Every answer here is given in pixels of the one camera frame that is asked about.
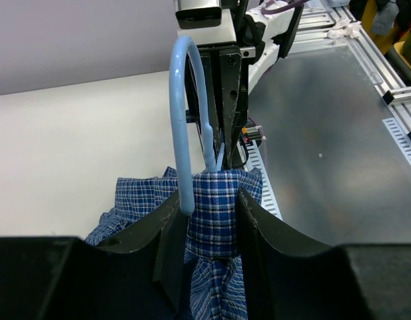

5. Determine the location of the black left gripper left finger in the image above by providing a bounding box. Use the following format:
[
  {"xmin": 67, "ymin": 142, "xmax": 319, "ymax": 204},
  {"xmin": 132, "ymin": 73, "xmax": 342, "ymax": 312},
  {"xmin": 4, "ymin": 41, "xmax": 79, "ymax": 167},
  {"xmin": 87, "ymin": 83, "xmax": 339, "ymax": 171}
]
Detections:
[{"xmin": 0, "ymin": 193, "xmax": 188, "ymax": 319}]

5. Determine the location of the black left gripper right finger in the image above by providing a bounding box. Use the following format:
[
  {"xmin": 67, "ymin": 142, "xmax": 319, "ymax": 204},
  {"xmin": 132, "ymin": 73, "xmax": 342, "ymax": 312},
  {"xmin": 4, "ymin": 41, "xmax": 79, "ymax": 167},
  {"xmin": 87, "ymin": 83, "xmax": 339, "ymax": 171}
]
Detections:
[{"xmin": 236, "ymin": 189, "xmax": 411, "ymax": 319}]

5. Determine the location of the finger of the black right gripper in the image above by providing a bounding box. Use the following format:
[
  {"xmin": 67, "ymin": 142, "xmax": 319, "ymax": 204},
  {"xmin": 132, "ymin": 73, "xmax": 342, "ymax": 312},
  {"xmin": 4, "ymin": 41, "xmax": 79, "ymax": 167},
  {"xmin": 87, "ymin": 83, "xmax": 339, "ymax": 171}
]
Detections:
[
  {"xmin": 184, "ymin": 46, "xmax": 222, "ymax": 157},
  {"xmin": 219, "ymin": 48, "xmax": 242, "ymax": 169}
]

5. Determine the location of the blue wire hanger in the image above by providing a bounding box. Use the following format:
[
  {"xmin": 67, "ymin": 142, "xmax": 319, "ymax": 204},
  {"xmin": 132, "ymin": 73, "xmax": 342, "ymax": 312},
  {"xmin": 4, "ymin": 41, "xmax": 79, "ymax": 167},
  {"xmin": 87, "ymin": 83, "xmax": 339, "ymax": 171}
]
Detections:
[{"xmin": 169, "ymin": 36, "xmax": 225, "ymax": 216}]

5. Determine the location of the blue checked shirt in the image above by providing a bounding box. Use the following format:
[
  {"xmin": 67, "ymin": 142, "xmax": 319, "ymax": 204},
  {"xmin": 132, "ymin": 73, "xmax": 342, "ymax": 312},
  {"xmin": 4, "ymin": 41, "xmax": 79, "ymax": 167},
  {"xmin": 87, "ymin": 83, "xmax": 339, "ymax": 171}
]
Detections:
[{"xmin": 85, "ymin": 167, "xmax": 262, "ymax": 319}]

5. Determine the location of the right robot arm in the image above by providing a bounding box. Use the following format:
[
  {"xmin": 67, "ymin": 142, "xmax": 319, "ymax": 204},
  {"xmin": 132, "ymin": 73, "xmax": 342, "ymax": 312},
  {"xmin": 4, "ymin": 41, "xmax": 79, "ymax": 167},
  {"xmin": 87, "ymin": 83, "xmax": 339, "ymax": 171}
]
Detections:
[{"xmin": 175, "ymin": 1, "xmax": 304, "ymax": 171}]

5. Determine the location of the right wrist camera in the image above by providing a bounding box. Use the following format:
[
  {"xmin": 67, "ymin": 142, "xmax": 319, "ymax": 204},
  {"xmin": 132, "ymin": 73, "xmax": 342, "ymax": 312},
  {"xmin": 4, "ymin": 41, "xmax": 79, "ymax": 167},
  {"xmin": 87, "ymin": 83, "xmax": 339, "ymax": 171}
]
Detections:
[{"xmin": 173, "ymin": 0, "xmax": 238, "ymax": 46}]

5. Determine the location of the slotted cable duct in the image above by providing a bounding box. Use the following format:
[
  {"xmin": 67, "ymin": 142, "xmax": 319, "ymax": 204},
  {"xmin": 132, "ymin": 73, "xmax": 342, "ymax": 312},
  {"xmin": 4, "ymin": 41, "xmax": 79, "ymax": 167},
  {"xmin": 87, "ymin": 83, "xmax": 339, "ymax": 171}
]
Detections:
[{"xmin": 238, "ymin": 141, "xmax": 282, "ymax": 221}]

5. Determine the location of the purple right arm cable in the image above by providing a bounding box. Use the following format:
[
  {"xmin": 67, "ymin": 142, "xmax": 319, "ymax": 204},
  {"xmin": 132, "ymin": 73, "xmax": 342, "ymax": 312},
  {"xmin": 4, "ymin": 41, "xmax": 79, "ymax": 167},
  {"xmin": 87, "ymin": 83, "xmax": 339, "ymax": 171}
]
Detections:
[{"xmin": 260, "ymin": 0, "xmax": 309, "ymax": 16}]

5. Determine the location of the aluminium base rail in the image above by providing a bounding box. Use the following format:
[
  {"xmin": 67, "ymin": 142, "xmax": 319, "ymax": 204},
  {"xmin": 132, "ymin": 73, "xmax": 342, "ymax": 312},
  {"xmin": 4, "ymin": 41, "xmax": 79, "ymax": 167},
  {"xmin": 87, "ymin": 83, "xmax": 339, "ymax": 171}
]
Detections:
[{"xmin": 287, "ymin": 1, "xmax": 411, "ymax": 153}]

